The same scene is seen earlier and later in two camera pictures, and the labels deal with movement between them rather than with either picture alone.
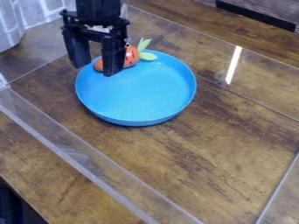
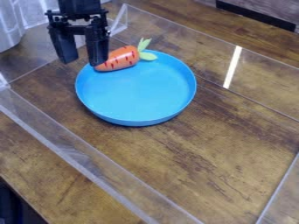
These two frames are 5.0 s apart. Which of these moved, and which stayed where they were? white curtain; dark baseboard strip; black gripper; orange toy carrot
Moved: black gripper
Stayed: dark baseboard strip; orange toy carrot; white curtain
